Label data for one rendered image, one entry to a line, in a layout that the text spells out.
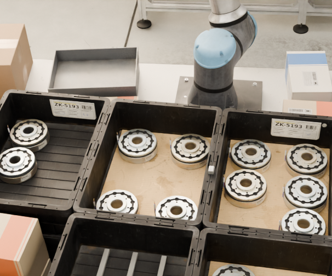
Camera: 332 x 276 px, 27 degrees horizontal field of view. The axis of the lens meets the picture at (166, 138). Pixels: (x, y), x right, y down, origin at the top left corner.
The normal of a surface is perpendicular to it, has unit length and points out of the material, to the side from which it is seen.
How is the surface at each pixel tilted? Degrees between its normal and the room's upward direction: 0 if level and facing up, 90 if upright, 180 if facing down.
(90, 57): 90
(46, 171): 0
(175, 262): 0
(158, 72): 0
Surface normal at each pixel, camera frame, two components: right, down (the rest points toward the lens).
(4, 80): -0.04, 0.69
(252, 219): -0.05, -0.72
